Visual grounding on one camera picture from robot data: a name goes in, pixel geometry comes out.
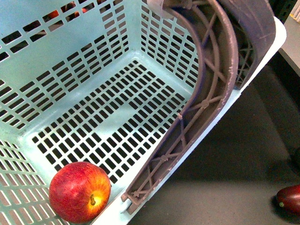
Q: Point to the light blue plastic basket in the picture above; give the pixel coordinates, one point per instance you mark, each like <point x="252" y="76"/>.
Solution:
<point x="115" y="84"/>

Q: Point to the red yellow apple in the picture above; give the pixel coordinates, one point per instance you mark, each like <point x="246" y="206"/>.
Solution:
<point x="79" y="192"/>

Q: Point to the orange tangerine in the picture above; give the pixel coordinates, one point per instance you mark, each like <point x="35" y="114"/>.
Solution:
<point x="53" y="14"/>

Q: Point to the dark purple eggplant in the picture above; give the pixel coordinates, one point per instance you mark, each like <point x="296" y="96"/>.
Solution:
<point x="288" y="199"/>

